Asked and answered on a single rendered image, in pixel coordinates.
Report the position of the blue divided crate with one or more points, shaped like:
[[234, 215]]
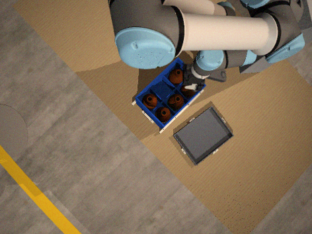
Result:
[[162, 88]]

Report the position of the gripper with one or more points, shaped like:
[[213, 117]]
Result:
[[189, 79]]

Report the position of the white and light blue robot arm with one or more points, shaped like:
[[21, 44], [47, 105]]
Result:
[[147, 33]]

